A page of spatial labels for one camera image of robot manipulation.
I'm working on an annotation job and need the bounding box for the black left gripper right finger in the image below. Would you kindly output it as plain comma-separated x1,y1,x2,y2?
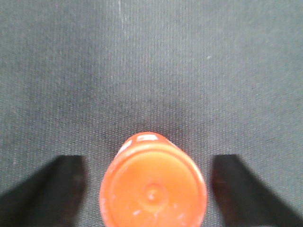
212,154,303,227

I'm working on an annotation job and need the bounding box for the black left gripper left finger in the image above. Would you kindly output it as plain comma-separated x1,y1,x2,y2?
0,155,86,227

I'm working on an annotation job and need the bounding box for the orange cylindrical capacitor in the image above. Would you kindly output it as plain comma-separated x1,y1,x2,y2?
99,132,208,227

